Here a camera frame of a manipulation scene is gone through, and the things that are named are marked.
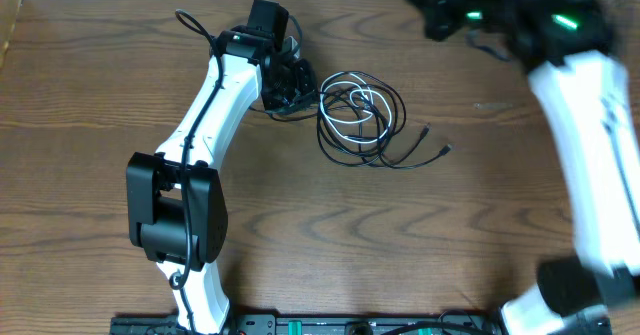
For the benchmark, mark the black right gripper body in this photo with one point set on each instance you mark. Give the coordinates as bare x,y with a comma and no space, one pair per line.
482,6

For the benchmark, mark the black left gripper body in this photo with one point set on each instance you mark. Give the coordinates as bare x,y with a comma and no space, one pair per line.
294,85

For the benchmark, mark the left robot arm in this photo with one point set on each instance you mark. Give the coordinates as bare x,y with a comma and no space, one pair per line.
176,208

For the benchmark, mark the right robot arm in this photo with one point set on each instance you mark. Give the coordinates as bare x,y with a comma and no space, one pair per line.
567,49

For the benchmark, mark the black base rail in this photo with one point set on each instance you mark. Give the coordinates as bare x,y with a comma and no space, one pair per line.
450,322

